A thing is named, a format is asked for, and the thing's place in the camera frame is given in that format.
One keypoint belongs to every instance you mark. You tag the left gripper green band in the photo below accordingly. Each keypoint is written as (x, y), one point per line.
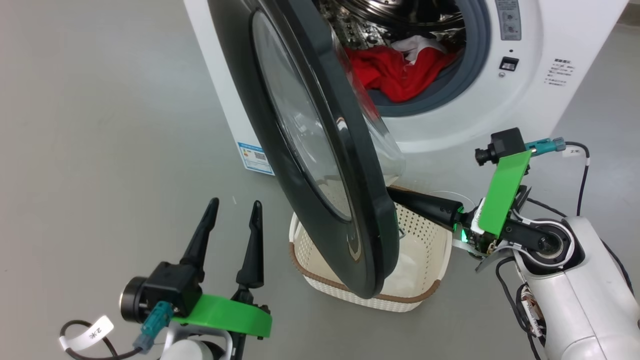
(225, 315)

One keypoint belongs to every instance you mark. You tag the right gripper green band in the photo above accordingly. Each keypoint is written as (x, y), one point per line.
(505, 195)

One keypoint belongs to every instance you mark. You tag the red garment with white collar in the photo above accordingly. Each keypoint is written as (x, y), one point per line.
(420, 75)

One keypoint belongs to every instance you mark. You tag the dark round washer door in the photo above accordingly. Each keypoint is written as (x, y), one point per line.
(240, 75)

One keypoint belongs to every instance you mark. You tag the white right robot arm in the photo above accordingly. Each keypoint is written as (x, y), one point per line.
(590, 300)

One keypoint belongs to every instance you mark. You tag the cream perforated laundry basket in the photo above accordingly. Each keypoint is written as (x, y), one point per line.
(425, 240)

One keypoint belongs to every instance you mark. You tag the grey rubber door gasket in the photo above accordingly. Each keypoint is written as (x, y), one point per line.
(475, 55)

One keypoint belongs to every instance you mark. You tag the white front-load washing machine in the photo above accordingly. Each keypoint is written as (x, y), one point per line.
(550, 40)

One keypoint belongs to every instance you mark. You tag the blue energy label sticker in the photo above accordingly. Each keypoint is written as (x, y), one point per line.
(255, 157)

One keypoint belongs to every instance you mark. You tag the perforated steel washer drum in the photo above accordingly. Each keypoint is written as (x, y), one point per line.
(380, 20)

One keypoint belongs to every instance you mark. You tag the grey warning sticker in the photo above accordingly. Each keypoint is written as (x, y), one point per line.
(509, 20)

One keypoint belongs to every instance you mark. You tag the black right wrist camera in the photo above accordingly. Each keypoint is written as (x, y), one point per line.
(505, 142)

